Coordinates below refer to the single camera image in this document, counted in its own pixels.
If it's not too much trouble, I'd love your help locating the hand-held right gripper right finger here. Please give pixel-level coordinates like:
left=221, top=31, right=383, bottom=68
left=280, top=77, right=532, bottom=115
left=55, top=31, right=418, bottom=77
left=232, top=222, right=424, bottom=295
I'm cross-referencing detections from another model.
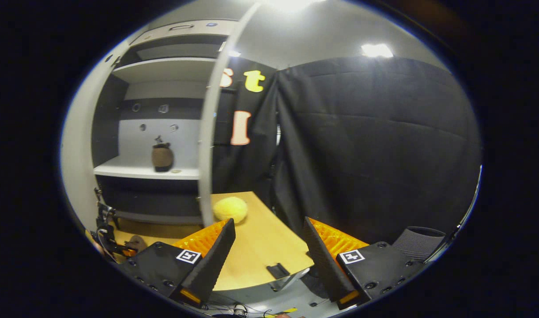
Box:
left=302, top=216, right=422, bottom=310

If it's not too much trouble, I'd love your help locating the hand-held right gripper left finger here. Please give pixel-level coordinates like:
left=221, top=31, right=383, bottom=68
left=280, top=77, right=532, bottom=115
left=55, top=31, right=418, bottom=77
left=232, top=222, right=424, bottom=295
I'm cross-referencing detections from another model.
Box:
left=117, top=219, right=237, bottom=309

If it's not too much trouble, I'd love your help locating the white and grey shoe cabinet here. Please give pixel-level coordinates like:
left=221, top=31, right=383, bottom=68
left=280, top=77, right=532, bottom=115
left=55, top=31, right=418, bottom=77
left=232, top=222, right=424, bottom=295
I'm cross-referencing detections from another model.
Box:
left=91, top=19, right=240, bottom=227

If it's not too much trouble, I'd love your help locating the white cabinet drawer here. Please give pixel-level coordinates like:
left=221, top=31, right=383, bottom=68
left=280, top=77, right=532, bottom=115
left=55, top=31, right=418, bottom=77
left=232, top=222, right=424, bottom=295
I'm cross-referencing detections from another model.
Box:
left=128, top=19, right=240, bottom=47

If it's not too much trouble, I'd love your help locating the black table clamp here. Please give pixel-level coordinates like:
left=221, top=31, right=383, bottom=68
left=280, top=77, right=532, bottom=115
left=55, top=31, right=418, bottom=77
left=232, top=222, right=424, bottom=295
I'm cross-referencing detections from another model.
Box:
left=267, top=263, right=292, bottom=280

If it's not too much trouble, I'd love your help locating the yellow plush toy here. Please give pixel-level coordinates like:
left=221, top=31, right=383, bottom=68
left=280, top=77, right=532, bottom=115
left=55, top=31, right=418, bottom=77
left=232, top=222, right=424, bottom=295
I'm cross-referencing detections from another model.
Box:
left=212, top=196, right=249, bottom=224

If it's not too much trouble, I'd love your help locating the grey mesh chair back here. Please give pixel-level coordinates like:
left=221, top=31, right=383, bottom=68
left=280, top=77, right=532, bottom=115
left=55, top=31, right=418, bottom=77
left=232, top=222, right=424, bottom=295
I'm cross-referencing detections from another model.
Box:
left=392, top=226, right=447, bottom=262

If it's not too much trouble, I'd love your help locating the black backdrop cloth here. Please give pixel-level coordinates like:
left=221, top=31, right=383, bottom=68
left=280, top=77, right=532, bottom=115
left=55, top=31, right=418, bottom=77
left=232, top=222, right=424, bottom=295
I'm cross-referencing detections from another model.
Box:
left=269, top=55, right=482, bottom=246
left=212, top=57, right=279, bottom=197

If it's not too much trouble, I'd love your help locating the large ceiling light panel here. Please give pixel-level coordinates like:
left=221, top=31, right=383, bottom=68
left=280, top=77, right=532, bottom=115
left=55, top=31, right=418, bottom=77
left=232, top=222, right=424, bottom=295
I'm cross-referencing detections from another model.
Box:
left=260, top=0, right=324, bottom=12

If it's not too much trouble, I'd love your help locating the black cable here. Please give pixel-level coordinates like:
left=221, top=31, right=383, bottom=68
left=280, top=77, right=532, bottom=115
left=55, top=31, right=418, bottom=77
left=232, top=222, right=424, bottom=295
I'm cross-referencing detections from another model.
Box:
left=207, top=299, right=275, bottom=318

